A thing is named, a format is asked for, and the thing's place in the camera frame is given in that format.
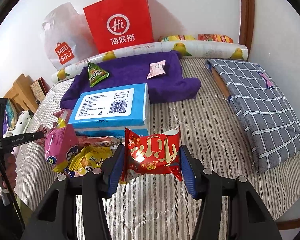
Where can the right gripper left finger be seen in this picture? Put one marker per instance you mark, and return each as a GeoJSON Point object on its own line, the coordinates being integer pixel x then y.
{"type": "Point", "coordinates": [55, 216]}

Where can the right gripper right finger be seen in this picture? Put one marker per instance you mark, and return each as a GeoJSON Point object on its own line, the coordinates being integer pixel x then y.
{"type": "Point", "coordinates": [248, 217]}

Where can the big pink snack bag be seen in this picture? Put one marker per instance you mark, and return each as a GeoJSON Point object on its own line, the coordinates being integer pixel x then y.
{"type": "Point", "coordinates": [61, 145]}

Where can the pink white candy packet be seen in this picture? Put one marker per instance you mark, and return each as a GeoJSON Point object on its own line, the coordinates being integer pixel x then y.
{"type": "Point", "coordinates": [63, 117]}

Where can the yellow snack packet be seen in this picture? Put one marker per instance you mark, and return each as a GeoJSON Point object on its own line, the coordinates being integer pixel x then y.
{"type": "Point", "coordinates": [89, 158]}

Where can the pink red snack bag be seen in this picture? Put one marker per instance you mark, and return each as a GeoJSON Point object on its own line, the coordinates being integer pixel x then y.
{"type": "Point", "coordinates": [84, 141]}

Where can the red snack packet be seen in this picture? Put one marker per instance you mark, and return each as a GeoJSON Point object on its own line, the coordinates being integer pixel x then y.
{"type": "Point", "coordinates": [152, 154]}

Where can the green triangle snack packet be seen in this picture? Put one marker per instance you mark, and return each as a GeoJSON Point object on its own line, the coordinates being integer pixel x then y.
{"type": "Point", "coordinates": [96, 74]}

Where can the light pink small snack packet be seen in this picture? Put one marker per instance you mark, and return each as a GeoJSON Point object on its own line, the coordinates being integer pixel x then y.
{"type": "Point", "coordinates": [156, 69]}

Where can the wooden chair back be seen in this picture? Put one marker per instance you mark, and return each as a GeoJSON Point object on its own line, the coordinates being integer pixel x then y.
{"type": "Point", "coordinates": [21, 95]}

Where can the brown patterned book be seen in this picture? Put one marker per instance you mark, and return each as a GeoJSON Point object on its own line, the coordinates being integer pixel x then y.
{"type": "Point", "coordinates": [40, 89]}

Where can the grey checked folded cloth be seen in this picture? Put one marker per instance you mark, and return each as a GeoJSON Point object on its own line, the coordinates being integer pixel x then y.
{"type": "Point", "coordinates": [264, 113]}

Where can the blue tissue box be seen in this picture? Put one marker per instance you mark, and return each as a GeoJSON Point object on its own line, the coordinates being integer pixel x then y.
{"type": "Point", "coordinates": [108, 112]}

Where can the white Miniso plastic bag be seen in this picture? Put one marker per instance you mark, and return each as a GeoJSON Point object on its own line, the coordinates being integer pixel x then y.
{"type": "Point", "coordinates": [67, 37]}

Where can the purple towel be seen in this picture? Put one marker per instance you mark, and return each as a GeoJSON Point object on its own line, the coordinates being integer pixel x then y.
{"type": "Point", "coordinates": [170, 87]}

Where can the rolled lemon print paper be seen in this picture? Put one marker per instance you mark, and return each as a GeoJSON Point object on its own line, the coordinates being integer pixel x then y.
{"type": "Point", "coordinates": [187, 49]}

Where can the red paper shopping bag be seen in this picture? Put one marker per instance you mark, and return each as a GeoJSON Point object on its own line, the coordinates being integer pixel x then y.
{"type": "Point", "coordinates": [117, 24]}

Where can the orange chips bag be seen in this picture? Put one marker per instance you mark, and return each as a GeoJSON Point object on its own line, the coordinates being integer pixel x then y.
{"type": "Point", "coordinates": [215, 37]}

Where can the yellow chips bag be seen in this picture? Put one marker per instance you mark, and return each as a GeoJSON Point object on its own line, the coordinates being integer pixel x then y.
{"type": "Point", "coordinates": [176, 38]}

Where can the brown door frame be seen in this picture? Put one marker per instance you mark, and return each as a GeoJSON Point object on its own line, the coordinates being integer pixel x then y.
{"type": "Point", "coordinates": [247, 23]}

